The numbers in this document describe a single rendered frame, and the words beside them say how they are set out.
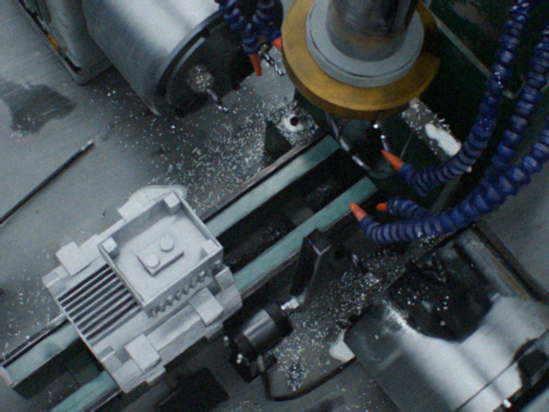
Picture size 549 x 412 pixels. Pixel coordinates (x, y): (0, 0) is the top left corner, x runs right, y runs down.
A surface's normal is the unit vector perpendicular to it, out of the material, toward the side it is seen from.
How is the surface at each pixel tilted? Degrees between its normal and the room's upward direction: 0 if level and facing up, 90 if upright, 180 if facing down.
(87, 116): 0
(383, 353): 66
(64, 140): 0
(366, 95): 0
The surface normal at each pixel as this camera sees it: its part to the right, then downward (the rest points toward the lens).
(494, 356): -0.13, -0.23
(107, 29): -0.69, 0.36
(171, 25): -0.33, -0.06
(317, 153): 0.05, -0.37
